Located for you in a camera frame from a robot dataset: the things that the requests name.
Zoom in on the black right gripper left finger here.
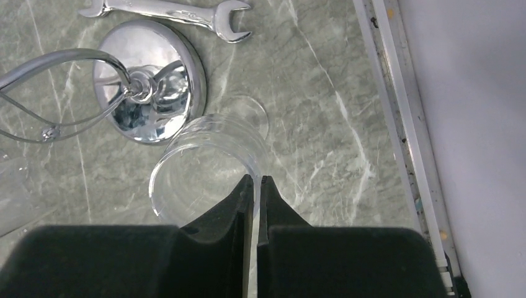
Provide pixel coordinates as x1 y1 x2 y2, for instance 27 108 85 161
1 175 254 297

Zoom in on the chrome wine glass rack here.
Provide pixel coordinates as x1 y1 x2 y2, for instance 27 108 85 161
1 20 207 145

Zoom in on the chrome open-end wrench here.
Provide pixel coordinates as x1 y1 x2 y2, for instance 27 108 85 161
78 0 252 43

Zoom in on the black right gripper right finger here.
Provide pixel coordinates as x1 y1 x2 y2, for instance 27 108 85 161
257 176 447 297

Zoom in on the clear wine glass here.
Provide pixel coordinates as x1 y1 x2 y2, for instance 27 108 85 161
149 95 269 227
1 151 53 237

